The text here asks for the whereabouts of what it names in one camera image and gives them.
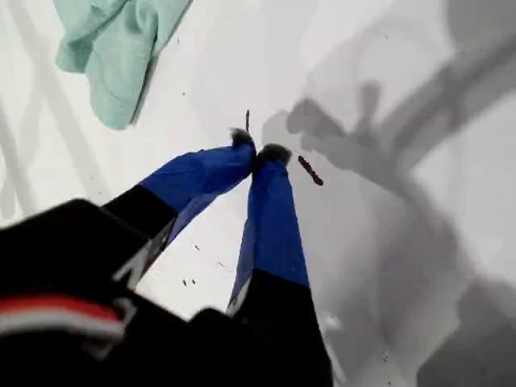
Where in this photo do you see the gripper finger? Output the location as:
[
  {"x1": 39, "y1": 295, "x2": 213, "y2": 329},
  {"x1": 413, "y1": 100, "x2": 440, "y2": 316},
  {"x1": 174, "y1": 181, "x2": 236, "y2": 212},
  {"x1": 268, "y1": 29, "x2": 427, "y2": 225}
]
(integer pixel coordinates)
[
  {"x1": 100, "y1": 127, "x2": 258, "y2": 291},
  {"x1": 225, "y1": 143, "x2": 335, "y2": 387}
]

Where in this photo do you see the pale green T-shirt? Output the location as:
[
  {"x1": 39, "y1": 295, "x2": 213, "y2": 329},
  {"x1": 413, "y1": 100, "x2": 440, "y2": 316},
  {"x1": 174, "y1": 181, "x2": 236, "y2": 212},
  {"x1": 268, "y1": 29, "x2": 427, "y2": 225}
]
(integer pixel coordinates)
[{"x1": 54, "y1": 0, "x2": 195, "y2": 131}]

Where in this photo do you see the dark brown debris strip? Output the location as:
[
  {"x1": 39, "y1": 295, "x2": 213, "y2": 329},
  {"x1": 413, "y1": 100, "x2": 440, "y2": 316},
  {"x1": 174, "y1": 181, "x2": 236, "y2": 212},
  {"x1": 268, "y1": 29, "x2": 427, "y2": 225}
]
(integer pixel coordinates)
[{"x1": 297, "y1": 155, "x2": 325, "y2": 187}]

